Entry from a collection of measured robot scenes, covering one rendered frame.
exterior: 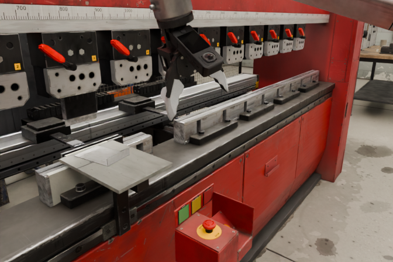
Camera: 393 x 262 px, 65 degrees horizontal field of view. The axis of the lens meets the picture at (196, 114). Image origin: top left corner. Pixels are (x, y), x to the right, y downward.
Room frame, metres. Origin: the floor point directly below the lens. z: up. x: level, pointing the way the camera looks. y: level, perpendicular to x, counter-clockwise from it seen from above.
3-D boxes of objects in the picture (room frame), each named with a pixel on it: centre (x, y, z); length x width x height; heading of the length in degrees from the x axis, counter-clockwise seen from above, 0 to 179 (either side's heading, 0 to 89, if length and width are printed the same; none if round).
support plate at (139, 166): (0.77, 0.22, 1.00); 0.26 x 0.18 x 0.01; 51
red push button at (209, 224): (0.75, -0.04, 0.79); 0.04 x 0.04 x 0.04
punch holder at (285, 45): (1.93, -0.52, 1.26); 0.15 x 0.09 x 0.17; 141
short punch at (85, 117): (0.86, 0.34, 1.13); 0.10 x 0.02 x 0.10; 141
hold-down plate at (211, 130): (1.29, -0.08, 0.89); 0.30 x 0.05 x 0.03; 141
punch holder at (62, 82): (0.84, 0.35, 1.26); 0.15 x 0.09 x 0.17; 141
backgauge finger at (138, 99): (1.27, 0.21, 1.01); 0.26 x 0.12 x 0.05; 51
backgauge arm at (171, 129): (1.56, 0.26, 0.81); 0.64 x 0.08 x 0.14; 51
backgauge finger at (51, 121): (0.95, 0.46, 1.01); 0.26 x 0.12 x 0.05; 51
